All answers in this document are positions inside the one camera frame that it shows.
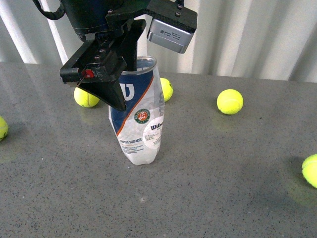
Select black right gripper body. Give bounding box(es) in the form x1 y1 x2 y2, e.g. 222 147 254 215
60 0 198 86

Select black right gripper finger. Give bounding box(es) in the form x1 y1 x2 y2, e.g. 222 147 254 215
122 19 146 72
77 80 126 111

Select clear Wilson tennis ball can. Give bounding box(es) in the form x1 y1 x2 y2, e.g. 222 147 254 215
108 56 165 165

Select middle tennis ball with print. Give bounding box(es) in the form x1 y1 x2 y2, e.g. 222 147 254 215
160 77 173 102

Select far left tennis ball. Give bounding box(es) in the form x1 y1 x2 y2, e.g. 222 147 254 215
0 117 8 141

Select far right Wilson tennis ball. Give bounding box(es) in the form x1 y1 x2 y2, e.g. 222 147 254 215
302 154 317 188

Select white pleated curtain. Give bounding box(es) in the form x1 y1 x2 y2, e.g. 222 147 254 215
0 0 317 82

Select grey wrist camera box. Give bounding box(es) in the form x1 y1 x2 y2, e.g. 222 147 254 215
147 19 194 54

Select black camera cable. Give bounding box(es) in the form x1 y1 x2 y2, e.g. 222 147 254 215
32 0 65 20

